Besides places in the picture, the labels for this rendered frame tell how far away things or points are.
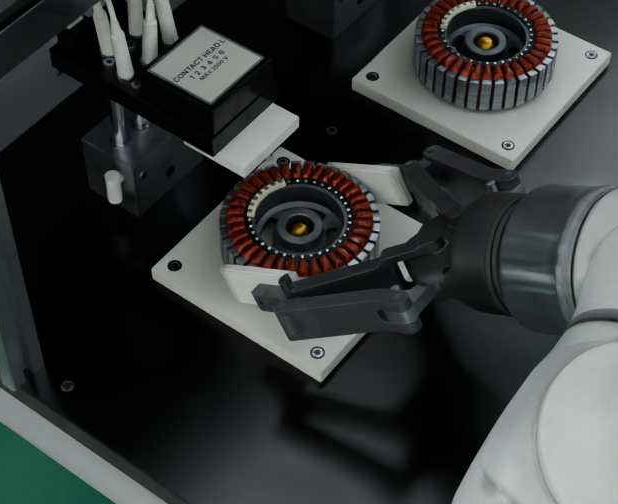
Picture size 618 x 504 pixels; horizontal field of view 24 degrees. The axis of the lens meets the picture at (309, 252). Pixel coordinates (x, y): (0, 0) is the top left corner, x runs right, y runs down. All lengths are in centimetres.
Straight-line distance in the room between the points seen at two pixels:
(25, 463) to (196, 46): 30
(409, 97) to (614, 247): 40
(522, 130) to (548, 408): 49
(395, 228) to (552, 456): 42
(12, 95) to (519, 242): 45
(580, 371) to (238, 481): 33
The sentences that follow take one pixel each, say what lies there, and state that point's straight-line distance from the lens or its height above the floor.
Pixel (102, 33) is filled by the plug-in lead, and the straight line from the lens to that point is 100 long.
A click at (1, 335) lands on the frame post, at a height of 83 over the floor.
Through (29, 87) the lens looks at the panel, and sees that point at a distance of 114.
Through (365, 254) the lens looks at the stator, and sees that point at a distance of 99.
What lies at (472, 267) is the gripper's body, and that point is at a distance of 87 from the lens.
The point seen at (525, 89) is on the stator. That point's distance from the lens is 113.
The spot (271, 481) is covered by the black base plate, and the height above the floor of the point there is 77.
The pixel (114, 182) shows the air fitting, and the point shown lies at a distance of 105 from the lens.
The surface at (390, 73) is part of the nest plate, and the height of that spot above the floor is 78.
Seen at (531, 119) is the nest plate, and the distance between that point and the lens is 114.
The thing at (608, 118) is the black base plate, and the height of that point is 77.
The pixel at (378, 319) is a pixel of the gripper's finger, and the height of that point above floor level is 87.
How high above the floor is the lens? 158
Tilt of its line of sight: 50 degrees down
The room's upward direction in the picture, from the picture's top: straight up
